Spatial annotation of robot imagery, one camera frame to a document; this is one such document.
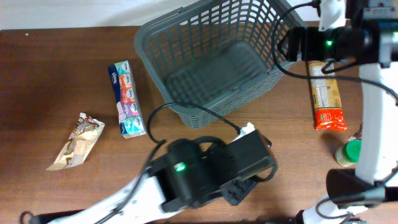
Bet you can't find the colourful Kleenex tissue multipack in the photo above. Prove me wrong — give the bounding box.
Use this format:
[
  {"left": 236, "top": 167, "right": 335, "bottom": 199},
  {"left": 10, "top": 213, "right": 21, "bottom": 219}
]
[{"left": 108, "top": 60, "right": 146, "bottom": 139}]

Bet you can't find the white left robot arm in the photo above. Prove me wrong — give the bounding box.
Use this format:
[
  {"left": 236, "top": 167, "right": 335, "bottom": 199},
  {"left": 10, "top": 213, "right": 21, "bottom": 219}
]
[{"left": 19, "top": 123, "right": 277, "bottom": 223}]

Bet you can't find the grey plastic lattice basket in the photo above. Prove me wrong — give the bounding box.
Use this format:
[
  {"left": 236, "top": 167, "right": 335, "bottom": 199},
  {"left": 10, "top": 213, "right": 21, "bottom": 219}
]
[{"left": 134, "top": 0, "right": 304, "bottom": 129}]

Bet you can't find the beige brown snack pouch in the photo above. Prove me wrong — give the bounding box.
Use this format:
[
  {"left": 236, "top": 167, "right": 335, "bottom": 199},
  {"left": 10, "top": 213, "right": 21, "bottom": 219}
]
[{"left": 46, "top": 113, "right": 105, "bottom": 170}]

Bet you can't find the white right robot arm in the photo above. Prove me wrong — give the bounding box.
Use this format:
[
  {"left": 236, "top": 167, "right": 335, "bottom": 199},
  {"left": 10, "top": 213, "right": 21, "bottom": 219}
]
[{"left": 271, "top": 1, "right": 397, "bottom": 223}]

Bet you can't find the orange spaghetti pasta packet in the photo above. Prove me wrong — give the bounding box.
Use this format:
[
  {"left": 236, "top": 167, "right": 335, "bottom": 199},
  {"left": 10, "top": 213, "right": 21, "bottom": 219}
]
[{"left": 310, "top": 79, "right": 347, "bottom": 131}]

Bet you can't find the green lidded small jar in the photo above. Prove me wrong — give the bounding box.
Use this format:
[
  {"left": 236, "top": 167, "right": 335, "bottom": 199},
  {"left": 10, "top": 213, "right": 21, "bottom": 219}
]
[{"left": 335, "top": 139, "right": 361, "bottom": 167}]

